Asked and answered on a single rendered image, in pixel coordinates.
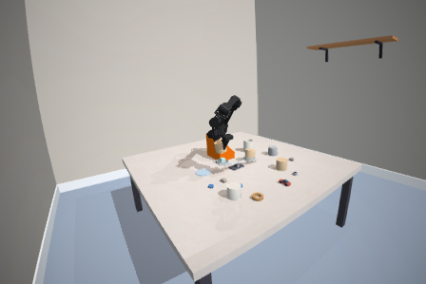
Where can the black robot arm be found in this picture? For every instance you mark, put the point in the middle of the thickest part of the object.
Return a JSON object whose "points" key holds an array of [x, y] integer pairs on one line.
{"points": [[223, 116]]}

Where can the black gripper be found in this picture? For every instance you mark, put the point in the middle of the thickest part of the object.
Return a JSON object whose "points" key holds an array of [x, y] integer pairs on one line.
{"points": [[225, 138]]}

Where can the brown ring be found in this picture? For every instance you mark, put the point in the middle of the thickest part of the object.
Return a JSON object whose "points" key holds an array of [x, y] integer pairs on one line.
{"points": [[257, 195]]}

